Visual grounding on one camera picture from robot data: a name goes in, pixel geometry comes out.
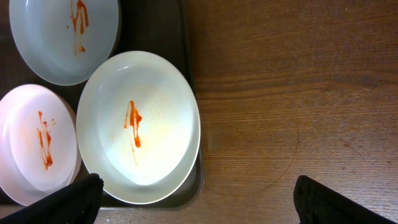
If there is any pale blue plate with sauce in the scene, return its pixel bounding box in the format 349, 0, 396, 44
9, 0, 121, 86

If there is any pink plate with sauce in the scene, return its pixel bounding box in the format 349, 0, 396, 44
1, 84, 81, 206

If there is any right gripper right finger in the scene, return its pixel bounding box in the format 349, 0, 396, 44
294, 175, 395, 224

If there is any white plate with sauce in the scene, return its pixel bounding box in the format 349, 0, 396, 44
76, 51, 201, 205

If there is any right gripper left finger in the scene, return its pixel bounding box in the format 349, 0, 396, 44
1, 174, 104, 224

